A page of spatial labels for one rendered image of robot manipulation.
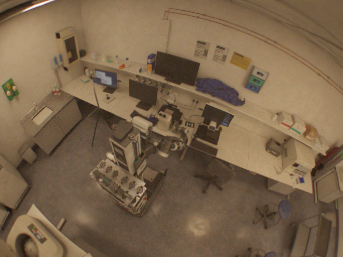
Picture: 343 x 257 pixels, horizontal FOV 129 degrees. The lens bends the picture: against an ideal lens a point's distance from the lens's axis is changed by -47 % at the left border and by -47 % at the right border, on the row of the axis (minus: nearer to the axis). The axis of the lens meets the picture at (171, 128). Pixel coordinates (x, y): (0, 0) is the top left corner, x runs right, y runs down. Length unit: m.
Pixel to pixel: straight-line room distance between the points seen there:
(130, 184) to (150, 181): 0.95
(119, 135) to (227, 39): 1.97
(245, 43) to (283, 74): 0.76
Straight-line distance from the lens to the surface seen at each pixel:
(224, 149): 2.48
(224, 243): 2.91
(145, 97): 2.53
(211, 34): 2.42
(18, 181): 3.33
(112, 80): 2.95
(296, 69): 2.65
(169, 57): 2.45
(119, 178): 1.56
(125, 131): 1.11
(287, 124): 2.82
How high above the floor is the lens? 2.61
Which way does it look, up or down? 50 degrees down
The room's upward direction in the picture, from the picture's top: 11 degrees clockwise
